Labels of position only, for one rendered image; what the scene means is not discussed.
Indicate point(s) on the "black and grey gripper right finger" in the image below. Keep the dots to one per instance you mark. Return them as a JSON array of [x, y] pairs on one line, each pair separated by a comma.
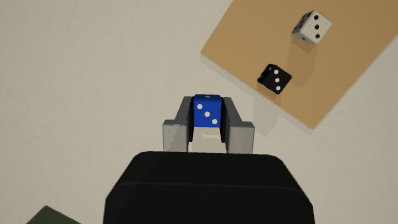
[[240, 133]]

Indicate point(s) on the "tan flat mat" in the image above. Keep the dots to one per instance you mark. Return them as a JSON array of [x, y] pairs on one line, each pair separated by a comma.
[[254, 33]]

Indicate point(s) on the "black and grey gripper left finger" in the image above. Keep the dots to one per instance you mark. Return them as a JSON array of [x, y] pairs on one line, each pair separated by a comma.
[[178, 133]]

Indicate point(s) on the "blue die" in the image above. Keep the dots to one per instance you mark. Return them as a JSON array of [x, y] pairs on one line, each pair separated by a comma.
[[207, 110]]

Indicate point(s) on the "white die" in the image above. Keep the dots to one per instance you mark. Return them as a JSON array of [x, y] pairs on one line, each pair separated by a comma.
[[312, 27]]

